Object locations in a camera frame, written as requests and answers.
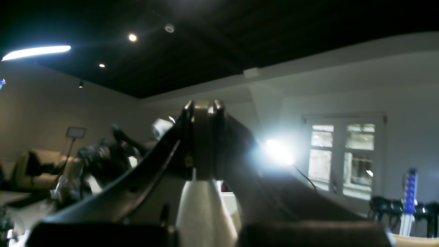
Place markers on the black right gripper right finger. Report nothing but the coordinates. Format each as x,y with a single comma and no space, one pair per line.
276,208

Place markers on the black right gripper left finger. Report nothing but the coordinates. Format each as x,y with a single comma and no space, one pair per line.
140,208

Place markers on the white printed t-shirt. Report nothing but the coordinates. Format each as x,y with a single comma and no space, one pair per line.
206,216

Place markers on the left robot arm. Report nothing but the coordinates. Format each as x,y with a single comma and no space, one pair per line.
97,166

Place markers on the window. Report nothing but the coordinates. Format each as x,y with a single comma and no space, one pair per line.
345,154

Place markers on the beige sofa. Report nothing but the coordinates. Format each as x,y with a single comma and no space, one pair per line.
38,169

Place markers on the blue white stand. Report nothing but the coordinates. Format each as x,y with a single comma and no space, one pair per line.
408,200

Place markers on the ceiling light strip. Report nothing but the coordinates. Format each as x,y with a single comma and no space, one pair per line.
29,52

